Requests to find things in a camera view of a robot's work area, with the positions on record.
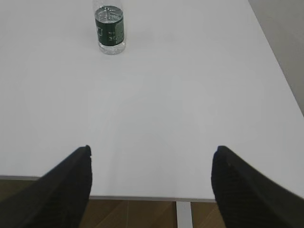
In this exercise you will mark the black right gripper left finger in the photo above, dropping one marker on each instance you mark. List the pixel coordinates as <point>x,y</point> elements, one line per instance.
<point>56,200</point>

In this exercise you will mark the grey table frame leg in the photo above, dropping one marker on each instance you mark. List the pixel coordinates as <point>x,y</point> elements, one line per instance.
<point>184,215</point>

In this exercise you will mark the clear green-label water bottle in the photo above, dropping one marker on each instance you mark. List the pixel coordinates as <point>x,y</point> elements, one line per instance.
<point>109,22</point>

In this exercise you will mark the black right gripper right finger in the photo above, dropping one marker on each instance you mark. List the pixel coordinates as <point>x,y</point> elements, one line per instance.
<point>248,199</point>

